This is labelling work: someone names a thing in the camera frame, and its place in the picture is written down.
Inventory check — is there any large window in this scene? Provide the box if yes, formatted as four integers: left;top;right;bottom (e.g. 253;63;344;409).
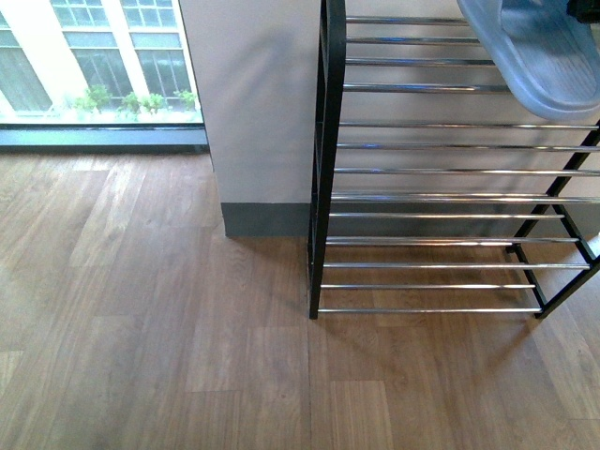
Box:
1;0;208;154

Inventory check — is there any light blue slide sandal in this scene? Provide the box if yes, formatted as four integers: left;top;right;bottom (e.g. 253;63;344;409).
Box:
457;1;599;121

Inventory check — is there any black chrome shoe rack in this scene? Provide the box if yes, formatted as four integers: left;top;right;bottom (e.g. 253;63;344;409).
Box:
307;1;599;318

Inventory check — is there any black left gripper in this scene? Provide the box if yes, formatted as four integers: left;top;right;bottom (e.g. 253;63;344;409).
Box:
567;0;600;22

